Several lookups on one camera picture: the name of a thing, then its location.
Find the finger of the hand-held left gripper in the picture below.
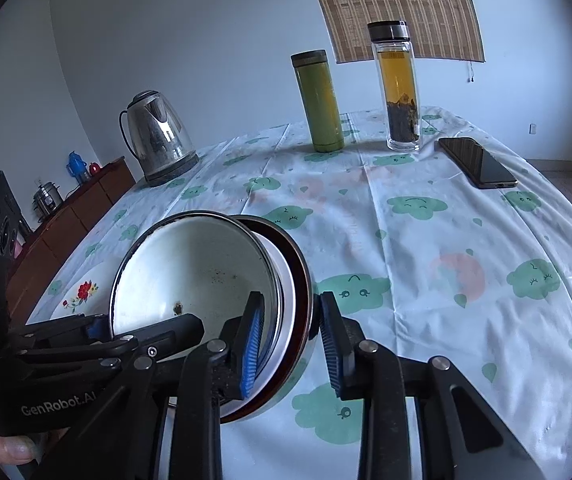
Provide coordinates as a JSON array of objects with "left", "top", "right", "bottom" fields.
[
  {"left": 83, "top": 313, "right": 205, "bottom": 364},
  {"left": 13, "top": 312, "right": 112, "bottom": 344}
]

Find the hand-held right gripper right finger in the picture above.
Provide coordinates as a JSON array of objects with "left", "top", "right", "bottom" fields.
[{"left": 317, "top": 291, "right": 537, "bottom": 480}]

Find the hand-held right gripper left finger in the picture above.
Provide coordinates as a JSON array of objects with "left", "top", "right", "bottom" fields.
[{"left": 31, "top": 290, "right": 266, "bottom": 480}]

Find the red flower plate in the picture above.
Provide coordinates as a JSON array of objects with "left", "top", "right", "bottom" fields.
[{"left": 48, "top": 260, "right": 118, "bottom": 322}]

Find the white enamel bowl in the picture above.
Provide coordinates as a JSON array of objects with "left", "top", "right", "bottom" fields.
[{"left": 108, "top": 212, "right": 288, "bottom": 411}]

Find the person's left hand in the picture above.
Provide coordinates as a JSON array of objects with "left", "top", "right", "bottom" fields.
[{"left": 0, "top": 417, "right": 38, "bottom": 467}]

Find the brown wooden sideboard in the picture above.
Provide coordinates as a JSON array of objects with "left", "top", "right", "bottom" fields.
[{"left": 5, "top": 157, "right": 137, "bottom": 322}]

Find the silver rice cooker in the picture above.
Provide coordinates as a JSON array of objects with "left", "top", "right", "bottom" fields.
[{"left": 33, "top": 181, "right": 65, "bottom": 217}]

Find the blue water bottle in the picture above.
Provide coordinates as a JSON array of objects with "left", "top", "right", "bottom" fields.
[{"left": 67, "top": 151, "right": 92, "bottom": 184}]

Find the black kettle base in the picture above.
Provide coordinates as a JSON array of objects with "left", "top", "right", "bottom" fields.
[{"left": 143, "top": 155, "right": 200, "bottom": 187}]

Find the steel electric kettle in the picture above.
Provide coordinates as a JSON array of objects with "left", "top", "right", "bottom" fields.
[{"left": 119, "top": 91, "right": 198, "bottom": 177}]

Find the black smartphone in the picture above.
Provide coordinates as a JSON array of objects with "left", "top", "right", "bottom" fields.
[{"left": 437, "top": 136, "right": 520, "bottom": 190}]

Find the green thermos flask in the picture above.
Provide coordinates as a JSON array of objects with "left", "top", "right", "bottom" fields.
[{"left": 290, "top": 50, "right": 345, "bottom": 154}]

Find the glass tea bottle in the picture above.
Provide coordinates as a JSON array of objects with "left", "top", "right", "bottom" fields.
[{"left": 367, "top": 21, "right": 423, "bottom": 154}]

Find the bamboo window blind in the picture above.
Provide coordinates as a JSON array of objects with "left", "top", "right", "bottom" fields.
[{"left": 303, "top": 0, "right": 487, "bottom": 65}]

